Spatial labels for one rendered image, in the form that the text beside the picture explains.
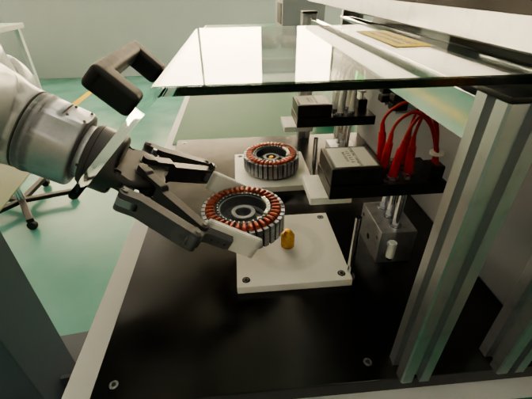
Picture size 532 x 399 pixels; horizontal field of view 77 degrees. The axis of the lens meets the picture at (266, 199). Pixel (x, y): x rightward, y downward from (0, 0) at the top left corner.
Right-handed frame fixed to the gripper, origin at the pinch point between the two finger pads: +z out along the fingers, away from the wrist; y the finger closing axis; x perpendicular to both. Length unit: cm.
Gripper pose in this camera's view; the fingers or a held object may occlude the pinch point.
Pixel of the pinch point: (241, 214)
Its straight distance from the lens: 45.6
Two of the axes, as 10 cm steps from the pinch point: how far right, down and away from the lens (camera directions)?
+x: -5.0, 7.5, 4.3
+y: -0.9, -5.4, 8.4
